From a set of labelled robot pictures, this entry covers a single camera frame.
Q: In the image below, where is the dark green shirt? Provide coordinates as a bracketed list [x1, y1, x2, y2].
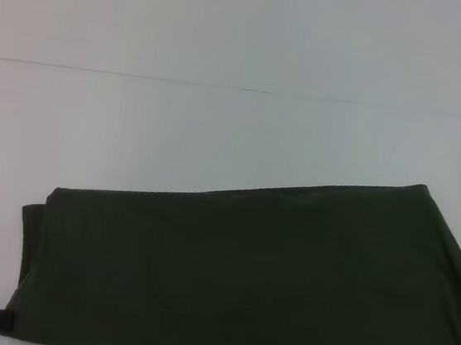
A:
[0, 138, 461, 345]

